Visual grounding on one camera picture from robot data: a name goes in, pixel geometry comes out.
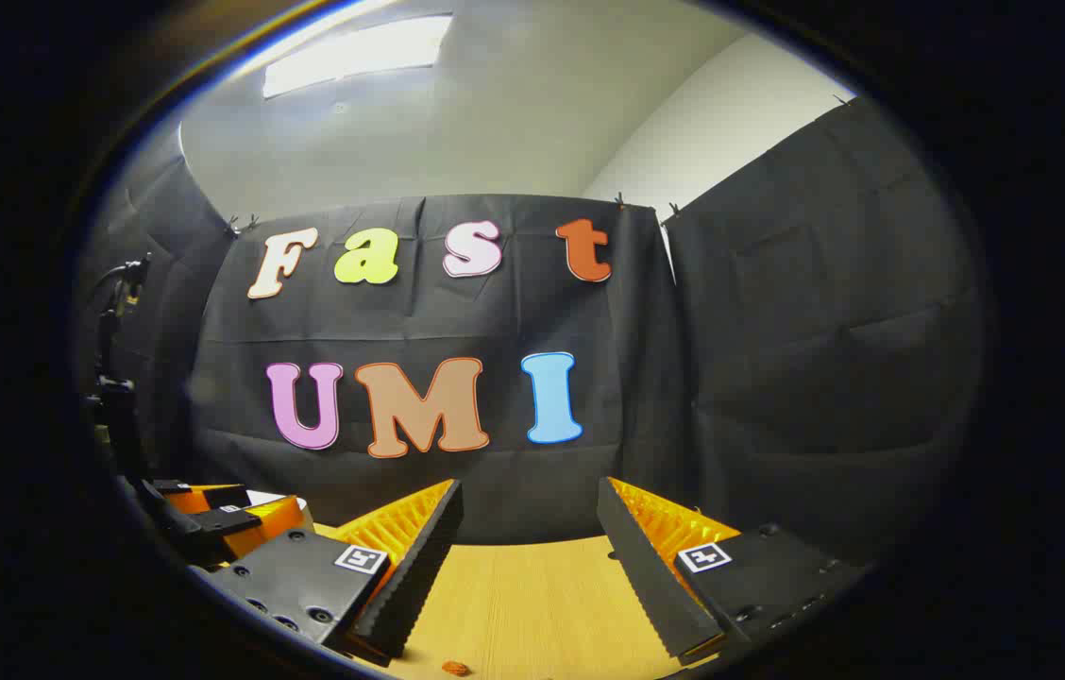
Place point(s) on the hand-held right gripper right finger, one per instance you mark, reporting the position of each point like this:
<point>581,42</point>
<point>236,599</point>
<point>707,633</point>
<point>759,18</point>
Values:
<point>646,567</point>

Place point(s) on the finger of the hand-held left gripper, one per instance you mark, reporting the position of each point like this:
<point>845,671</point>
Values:
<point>207,498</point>
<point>254,529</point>

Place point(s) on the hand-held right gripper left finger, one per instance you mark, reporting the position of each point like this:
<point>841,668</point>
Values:
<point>419,557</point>

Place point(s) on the white desktop garbage bin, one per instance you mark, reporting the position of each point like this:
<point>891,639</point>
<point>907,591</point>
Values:
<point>276,495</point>

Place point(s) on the small orange paper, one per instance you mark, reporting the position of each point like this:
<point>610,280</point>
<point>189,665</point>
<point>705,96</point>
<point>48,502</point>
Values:
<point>455,668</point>

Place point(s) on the black backdrop cloth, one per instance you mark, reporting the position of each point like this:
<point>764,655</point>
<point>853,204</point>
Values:
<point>778,378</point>

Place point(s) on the ceiling light panel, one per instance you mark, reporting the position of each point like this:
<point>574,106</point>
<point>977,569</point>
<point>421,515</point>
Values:
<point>353,55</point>

